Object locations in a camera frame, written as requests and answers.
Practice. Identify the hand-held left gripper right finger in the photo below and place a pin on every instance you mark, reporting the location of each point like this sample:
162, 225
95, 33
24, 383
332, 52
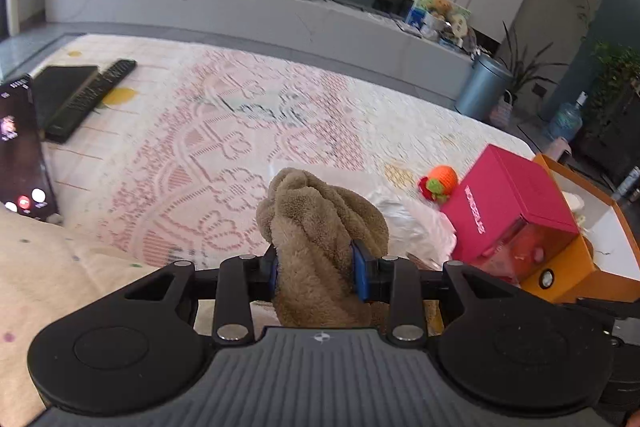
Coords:
359, 272

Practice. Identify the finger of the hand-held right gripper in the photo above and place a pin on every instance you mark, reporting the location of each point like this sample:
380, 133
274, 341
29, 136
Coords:
607, 308

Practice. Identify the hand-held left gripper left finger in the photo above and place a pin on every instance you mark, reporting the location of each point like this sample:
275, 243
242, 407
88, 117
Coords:
274, 279

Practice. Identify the orange cardboard box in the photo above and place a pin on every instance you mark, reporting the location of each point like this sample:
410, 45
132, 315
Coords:
575, 278

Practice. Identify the brown plush towel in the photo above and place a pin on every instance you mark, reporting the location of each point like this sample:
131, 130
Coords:
315, 232

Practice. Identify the clear plastic bag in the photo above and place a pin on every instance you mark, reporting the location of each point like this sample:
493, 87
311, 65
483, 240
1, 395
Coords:
415, 222

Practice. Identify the orange crochet toy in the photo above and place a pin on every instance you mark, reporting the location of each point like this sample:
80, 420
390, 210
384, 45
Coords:
442, 179

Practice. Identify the red cube box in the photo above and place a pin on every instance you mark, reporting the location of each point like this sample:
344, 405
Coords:
500, 192

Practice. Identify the pink heater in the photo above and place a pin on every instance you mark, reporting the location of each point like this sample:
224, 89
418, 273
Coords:
559, 151

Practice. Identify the pink lace tablecloth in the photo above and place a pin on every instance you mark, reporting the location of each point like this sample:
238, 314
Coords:
200, 132

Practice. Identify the dark cabinet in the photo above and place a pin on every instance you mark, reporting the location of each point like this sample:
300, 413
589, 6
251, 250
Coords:
615, 132

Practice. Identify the blue water bottle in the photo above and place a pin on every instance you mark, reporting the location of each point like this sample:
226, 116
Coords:
565, 122

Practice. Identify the woven basket bag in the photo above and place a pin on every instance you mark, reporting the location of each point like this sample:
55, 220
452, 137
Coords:
501, 112

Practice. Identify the blue grey trash can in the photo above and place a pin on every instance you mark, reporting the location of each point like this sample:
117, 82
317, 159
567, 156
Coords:
482, 87

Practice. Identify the trailing pothos plant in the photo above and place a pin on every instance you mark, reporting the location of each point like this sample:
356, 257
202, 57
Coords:
620, 72

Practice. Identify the tall leafy floor plant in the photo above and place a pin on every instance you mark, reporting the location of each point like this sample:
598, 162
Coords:
525, 67

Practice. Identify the black remote control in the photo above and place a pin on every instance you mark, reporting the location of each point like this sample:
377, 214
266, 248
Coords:
87, 99

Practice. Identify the white marble tv console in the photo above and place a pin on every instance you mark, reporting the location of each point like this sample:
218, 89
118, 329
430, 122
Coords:
250, 12

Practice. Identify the black flat box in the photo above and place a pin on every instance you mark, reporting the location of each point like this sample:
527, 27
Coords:
57, 92

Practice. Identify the black smartphone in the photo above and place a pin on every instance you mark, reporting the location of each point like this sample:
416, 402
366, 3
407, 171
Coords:
20, 147

